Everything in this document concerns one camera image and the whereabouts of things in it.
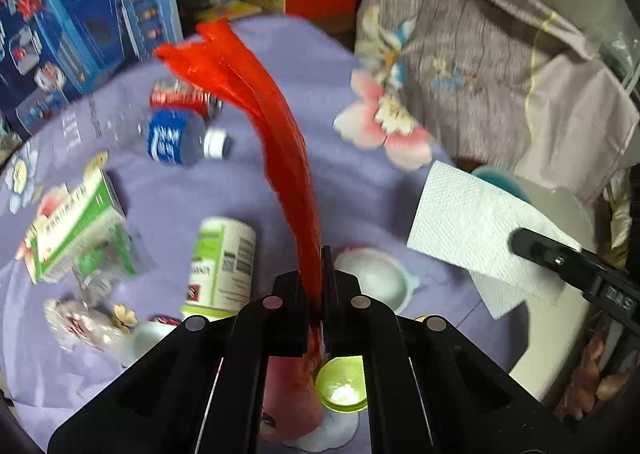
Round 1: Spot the blue toy box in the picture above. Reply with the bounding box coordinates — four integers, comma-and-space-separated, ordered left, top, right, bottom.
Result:
0, 0, 183, 135

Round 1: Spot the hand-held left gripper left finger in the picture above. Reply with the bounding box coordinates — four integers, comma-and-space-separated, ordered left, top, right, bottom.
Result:
47, 271, 313, 454

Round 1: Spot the yellow-green plastic lid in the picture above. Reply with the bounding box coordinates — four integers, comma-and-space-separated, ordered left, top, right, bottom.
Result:
315, 355, 368, 415

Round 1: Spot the brown floral cloth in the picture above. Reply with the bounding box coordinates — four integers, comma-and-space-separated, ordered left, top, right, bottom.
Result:
542, 324, 640, 427

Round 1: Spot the grey floral cloth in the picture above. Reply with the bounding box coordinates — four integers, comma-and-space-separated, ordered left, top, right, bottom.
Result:
345, 0, 640, 205

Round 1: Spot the white plastic lid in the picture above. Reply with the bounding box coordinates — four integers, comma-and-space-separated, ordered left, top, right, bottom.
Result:
334, 248, 418, 312

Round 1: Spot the green and white carton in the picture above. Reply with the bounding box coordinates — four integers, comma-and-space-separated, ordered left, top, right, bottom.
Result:
25, 169, 126, 285

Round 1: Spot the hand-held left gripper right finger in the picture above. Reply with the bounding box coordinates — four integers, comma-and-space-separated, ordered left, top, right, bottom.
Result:
320, 246, 601, 454

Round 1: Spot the blue label water bottle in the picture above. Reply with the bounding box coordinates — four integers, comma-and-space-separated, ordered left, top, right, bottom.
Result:
100, 104, 232, 169

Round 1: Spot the purple floral cloth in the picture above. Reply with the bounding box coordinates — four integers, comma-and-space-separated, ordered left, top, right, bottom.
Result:
0, 14, 531, 454

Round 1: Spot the white plastic container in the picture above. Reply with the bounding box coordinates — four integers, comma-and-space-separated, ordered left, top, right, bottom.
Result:
120, 315, 183, 369

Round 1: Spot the crumpled clear wrapper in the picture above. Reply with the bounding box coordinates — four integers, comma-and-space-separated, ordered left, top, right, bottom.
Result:
44, 296, 138, 352

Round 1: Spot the red plastic bag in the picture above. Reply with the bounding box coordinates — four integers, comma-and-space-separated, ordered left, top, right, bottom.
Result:
154, 18, 327, 385

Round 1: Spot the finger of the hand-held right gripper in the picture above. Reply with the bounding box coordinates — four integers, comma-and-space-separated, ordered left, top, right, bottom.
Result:
509, 228, 626, 295

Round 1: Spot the white green label supplement bottle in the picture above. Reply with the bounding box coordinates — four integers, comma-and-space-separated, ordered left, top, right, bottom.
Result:
181, 217, 257, 319

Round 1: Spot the red soda can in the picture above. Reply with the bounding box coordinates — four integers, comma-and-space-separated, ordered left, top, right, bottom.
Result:
150, 80, 223, 121

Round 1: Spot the white paper towel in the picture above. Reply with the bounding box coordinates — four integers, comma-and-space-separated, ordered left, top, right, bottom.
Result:
406, 160, 583, 319

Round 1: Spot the teal plastic bin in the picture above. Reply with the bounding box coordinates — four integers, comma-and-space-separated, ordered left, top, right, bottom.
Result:
472, 166, 531, 205

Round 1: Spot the clear green snack bag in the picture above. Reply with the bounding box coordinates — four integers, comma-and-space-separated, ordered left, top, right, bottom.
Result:
70, 229, 146, 295

